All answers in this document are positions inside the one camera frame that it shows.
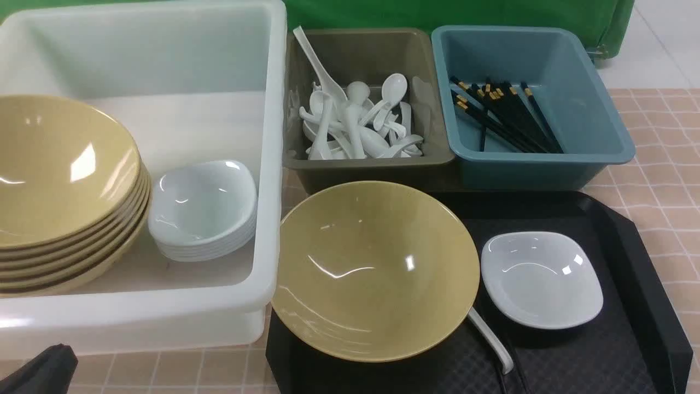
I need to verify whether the white square side dish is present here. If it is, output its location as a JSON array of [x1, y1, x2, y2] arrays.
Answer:
[[481, 230, 604, 330]]

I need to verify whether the large white plastic tub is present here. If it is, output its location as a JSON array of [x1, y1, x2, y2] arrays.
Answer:
[[2, 1, 287, 360]]

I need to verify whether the black plastic serving tray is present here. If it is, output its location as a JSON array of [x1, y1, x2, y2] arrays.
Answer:
[[266, 192, 693, 393]]

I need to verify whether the yellow noodle bowl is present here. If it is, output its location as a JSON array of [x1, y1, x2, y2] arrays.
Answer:
[[271, 181, 481, 363]]

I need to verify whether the olive plastic spoon bin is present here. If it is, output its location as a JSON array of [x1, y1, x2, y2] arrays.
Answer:
[[282, 28, 462, 194]]

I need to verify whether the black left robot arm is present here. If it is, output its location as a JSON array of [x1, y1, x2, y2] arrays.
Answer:
[[1, 344, 78, 393]]

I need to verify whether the stack of white dishes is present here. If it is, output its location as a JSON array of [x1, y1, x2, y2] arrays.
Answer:
[[148, 160, 258, 263]]

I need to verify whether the stack of yellow bowls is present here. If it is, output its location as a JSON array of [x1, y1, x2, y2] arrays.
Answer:
[[1, 94, 151, 299]]

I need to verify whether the bundle of black chopsticks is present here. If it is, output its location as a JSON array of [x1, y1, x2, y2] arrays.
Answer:
[[448, 75, 563, 154]]

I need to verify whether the green cloth backdrop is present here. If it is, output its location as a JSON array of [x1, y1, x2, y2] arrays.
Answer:
[[0, 0, 636, 60]]

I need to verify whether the long white upright spoon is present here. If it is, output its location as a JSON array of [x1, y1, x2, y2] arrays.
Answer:
[[293, 26, 347, 107]]

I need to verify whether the white soup spoon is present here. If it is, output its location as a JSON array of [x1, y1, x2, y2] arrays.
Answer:
[[468, 308, 514, 375]]

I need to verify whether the pile of white spoons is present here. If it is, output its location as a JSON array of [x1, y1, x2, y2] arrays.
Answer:
[[299, 73, 423, 160]]

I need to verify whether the blue plastic chopstick bin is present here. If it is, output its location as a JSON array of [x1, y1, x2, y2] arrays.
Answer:
[[431, 25, 635, 190]]

